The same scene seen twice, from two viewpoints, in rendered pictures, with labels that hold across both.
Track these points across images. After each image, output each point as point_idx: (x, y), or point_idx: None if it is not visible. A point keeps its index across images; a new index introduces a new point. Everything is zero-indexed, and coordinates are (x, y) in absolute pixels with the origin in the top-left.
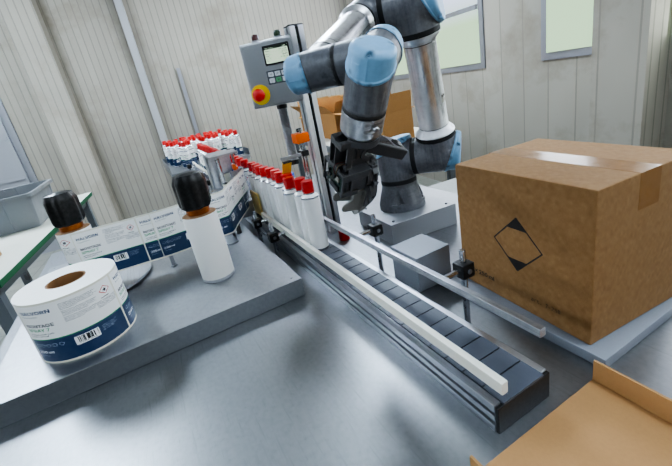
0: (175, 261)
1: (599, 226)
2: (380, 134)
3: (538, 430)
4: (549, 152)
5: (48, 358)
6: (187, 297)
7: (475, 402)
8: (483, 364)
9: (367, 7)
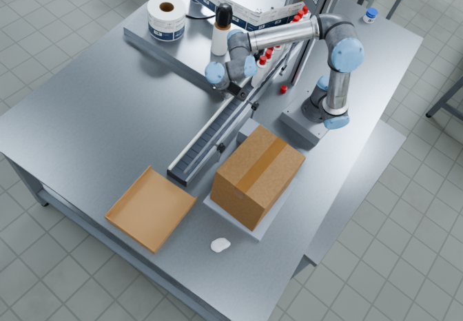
0: None
1: (215, 178)
2: (220, 89)
3: (170, 183)
4: (273, 160)
5: (148, 26)
6: (198, 48)
7: None
8: (176, 162)
9: (320, 27)
